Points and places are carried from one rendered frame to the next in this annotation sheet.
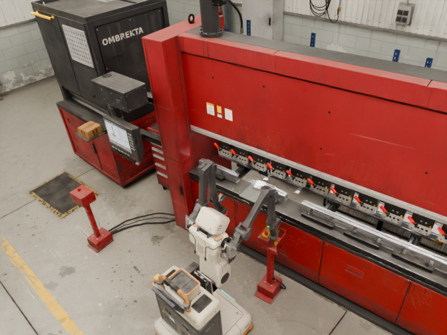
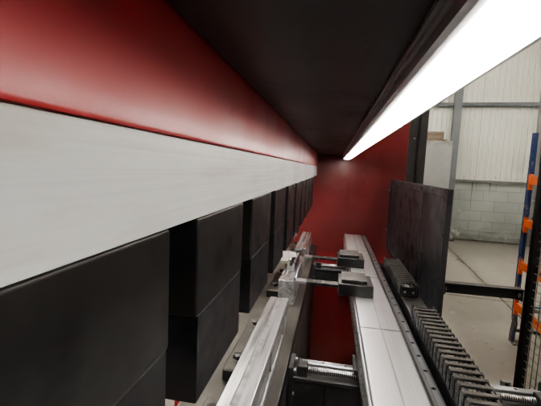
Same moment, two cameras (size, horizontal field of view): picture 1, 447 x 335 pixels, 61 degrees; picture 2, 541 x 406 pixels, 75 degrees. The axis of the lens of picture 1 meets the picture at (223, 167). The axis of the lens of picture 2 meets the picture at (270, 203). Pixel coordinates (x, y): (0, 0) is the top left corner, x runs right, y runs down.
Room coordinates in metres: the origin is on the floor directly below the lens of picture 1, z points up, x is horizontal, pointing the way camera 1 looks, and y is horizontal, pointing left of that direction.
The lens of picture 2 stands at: (1.93, -1.64, 1.38)
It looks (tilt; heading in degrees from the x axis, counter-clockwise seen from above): 6 degrees down; 60
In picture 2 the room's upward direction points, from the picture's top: 3 degrees clockwise
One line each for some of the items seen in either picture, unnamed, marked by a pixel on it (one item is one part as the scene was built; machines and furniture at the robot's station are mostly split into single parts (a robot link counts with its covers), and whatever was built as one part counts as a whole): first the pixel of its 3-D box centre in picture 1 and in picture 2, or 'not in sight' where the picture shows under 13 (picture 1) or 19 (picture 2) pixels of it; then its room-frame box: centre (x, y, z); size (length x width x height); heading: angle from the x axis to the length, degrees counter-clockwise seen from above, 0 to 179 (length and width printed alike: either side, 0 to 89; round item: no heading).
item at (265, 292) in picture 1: (268, 287); not in sight; (2.29, -0.37, 0.06); 0.25 x 0.20 x 0.12; 142
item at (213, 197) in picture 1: (211, 183); not in sight; (2.34, 0.10, 1.40); 0.11 x 0.06 x 0.43; 44
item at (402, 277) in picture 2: not in sight; (398, 274); (2.97, -0.79, 1.02); 0.37 x 0.06 x 0.04; 50
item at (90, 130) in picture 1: (88, 129); not in sight; (3.99, 1.59, 1.04); 0.30 x 0.26 x 0.12; 44
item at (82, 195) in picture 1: (91, 217); not in sight; (3.11, 1.52, 0.41); 0.25 x 0.20 x 0.83; 140
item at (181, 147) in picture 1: (197, 133); (335, 204); (3.56, 0.26, 1.15); 0.85 x 0.25 x 2.30; 140
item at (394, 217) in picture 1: (394, 211); (184, 283); (2.04, -1.27, 1.26); 0.15 x 0.09 x 0.17; 50
